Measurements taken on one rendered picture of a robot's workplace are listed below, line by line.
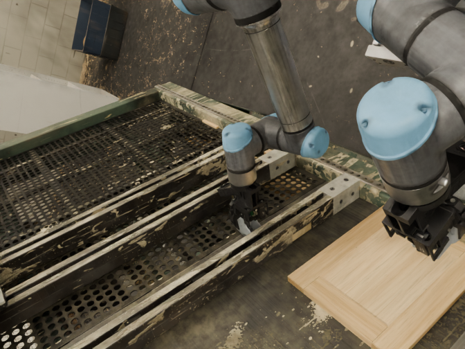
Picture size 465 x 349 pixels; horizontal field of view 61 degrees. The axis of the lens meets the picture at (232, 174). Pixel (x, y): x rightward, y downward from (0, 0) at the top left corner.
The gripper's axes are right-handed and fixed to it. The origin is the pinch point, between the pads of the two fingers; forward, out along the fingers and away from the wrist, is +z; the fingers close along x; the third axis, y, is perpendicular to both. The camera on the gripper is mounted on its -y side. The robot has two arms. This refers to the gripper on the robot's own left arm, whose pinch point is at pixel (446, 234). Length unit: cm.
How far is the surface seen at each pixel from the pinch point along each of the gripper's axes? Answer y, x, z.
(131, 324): 52, -43, 1
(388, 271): 4.0, -16.8, 34.5
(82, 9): -74, -493, 68
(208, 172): 9, -89, 31
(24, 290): 67, -73, -6
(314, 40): -110, -163, 94
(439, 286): 0.3, -5.9, 36.3
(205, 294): 37, -41, 14
